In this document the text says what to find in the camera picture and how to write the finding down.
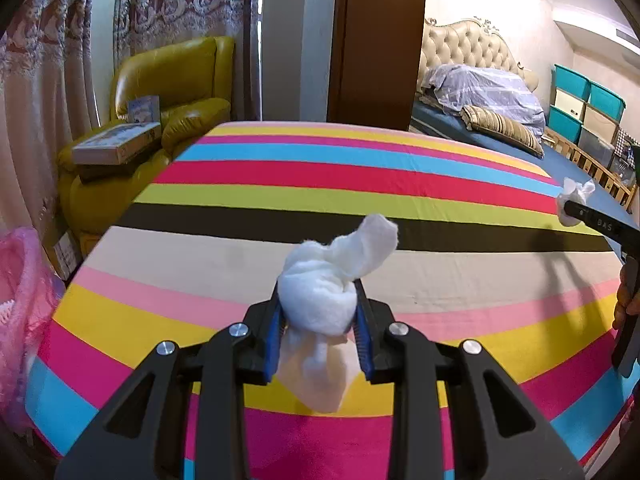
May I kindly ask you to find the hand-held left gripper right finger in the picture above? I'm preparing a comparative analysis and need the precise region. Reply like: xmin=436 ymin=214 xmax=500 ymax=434
xmin=350 ymin=280 xmax=586 ymax=480

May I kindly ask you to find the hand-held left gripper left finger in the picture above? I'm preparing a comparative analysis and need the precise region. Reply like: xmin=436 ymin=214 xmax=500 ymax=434
xmin=54 ymin=280 xmax=288 ymax=480

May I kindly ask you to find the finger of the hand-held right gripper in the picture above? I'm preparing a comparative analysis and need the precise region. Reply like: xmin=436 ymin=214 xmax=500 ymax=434
xmin=562 ymin=199 xmax=622 ymax=242

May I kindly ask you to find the white tissue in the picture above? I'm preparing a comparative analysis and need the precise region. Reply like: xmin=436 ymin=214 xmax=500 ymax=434
xmin=275 ymin=213 xmax=400 ymax=413
xmin=556 ymin=176 xmax=597 ymax=228

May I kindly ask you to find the pink trash bag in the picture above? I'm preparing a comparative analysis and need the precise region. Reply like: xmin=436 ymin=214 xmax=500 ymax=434
xmin=0 ymin=226 xmax=68 ymax=436

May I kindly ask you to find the person's right hand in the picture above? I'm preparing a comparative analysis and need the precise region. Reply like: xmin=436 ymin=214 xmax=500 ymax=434
xmin=614 ymin=260 xmax=640 ymax=332

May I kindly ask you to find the bed with blue sheet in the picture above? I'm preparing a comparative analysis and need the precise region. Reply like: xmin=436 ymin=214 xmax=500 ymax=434
xmin=410 ymin=97 xmax=640 ymax=231

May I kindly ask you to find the brown striped cushion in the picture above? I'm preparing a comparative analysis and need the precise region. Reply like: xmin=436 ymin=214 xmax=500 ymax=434
xmin=460 ymin=105 xmax=545 ymax=157

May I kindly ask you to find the stack of storage boxes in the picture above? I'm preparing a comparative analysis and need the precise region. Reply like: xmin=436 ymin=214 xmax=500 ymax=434
xmin=547 ymin=64 xmax=628 ymax=166

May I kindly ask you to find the purple striped pillow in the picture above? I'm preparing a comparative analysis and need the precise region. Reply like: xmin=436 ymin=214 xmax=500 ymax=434
xmin=422 ymin=63 xmax=547 ymax=136

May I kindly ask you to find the beige tufted headboard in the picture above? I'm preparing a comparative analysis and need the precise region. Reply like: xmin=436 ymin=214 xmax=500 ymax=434
xmin=419 ymin=17 xmax=540 ymax=106

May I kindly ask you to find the brown cardboard box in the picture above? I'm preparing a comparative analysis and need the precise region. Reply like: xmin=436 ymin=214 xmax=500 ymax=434
xmin=42 ymin=227 xmax=83 ymax=281

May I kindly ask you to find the flat cardboard box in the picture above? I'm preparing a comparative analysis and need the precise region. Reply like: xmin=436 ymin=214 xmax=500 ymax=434
xmin=71 ymin=121 xmax=163 ymax=166

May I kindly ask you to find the small blue picture box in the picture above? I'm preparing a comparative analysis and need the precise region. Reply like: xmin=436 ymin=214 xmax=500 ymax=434
xmin=126 ymin=95 xmax=162 ymax=123

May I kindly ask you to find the brown wooden door panel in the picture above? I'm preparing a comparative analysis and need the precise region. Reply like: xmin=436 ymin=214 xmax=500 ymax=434
xmin=327 ymin=0 xmax=427 ymax=131

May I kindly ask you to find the yellow leather armchair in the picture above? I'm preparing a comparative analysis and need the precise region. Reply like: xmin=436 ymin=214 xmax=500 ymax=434
xmin=57 ymin=36 xmax=236 ymax=256

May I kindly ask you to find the lace patterned curtain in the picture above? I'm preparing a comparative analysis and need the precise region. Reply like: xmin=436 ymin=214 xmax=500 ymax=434
xmin=112 ymin=0 xmax=261 ymax=123
xmin=0 ymin=0 xmax=101 ymax=241

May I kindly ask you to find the wooden crib rail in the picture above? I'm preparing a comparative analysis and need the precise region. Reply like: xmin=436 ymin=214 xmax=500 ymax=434
xmin=542 ymin=127 xmax=636 ymax=206

